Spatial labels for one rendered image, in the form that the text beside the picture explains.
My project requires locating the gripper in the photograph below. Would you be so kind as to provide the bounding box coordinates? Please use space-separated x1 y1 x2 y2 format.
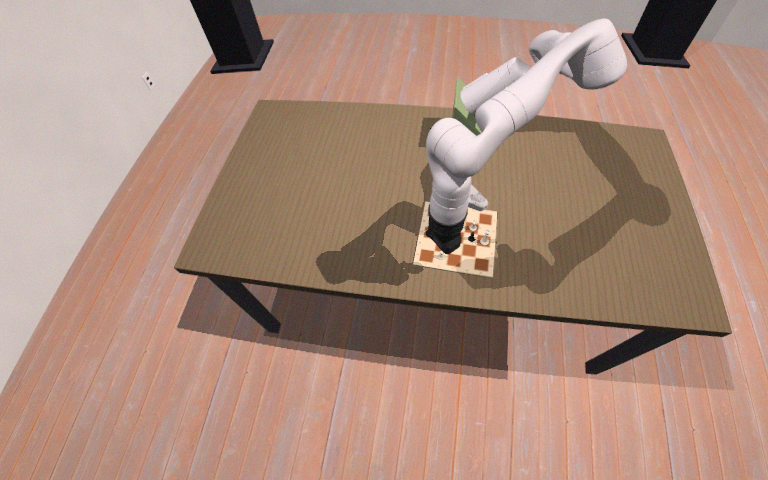
428 185 488 254

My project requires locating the chessboard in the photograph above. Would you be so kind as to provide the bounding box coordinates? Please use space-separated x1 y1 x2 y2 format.
413 202 497 278

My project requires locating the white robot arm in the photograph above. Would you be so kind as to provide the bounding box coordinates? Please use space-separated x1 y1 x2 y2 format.
426 19 627 208

